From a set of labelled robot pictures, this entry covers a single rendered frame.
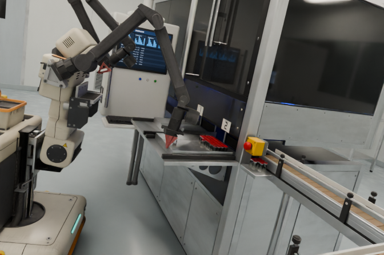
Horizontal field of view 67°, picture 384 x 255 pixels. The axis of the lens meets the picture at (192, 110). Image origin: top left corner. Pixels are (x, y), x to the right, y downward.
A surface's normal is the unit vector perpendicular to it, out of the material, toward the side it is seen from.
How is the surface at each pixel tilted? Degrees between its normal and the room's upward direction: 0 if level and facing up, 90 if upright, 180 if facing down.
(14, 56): 90
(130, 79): 90
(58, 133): 90
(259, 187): 90
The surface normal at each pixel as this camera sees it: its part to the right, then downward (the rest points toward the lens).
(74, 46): 0.11, 0.22
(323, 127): 0.40, 0.25
